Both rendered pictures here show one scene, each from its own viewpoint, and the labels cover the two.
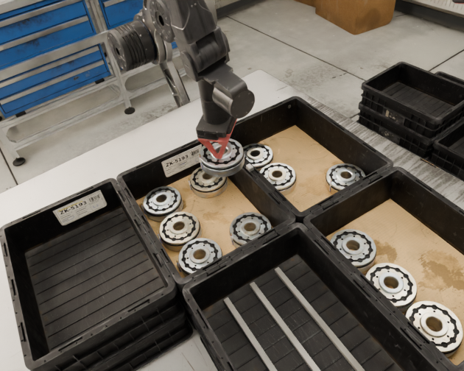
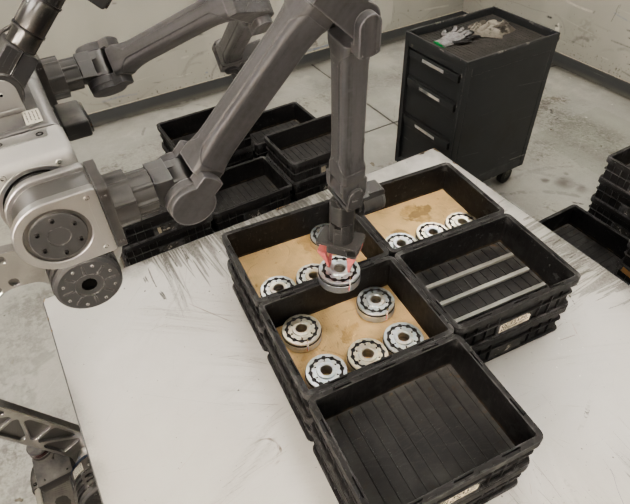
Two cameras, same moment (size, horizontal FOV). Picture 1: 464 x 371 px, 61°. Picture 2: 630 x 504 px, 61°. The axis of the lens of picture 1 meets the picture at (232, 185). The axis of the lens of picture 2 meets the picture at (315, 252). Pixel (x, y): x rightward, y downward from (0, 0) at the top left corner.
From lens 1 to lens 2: 1.23 m
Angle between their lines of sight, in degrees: 60
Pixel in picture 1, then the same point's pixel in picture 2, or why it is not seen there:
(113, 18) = not seen: outside the picture
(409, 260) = (407, 225)
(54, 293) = (434, 481)
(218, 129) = (360, 237)
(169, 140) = (151, 415)
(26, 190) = not seen: outside the picture
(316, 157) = (286, 252)
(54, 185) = not seen: outside the picture
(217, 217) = (349, 331)
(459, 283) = (426, 209)
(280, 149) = (265, 275)
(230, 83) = (375, 186)
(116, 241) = (367, 425)
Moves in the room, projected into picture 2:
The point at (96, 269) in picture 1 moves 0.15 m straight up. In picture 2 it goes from (405, 440) to (411, 405)
